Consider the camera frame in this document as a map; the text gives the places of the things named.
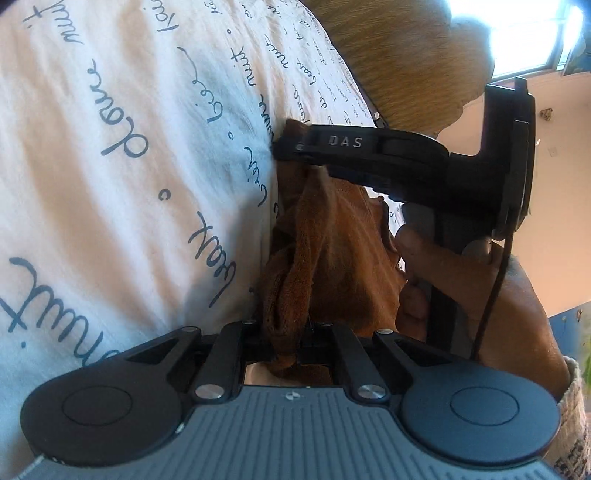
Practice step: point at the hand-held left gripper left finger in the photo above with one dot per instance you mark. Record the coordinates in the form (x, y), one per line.
(233, 347)

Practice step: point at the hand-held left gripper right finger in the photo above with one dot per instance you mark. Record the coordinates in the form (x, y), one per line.
(344, 350)

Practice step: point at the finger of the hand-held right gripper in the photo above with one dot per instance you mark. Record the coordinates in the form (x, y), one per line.
(341, 143)
(369, 177)

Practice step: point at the brown garment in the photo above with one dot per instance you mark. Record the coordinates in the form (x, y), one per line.
(332, 258)

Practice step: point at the person's right hand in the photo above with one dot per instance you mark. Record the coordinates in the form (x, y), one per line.
(517, 323)

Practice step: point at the ribbed headboard cushion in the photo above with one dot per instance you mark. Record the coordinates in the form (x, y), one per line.
(406, 60)

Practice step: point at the bright window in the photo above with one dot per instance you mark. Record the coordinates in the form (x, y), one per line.
(521, 32)

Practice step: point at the blue patterned panel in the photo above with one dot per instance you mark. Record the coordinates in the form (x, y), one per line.
(572, 330)

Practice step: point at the white script-printed blanket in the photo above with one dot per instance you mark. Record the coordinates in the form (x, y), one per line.
(101, 147)

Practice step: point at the small wall ornament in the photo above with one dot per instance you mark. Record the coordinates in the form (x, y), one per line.
(547, 113)

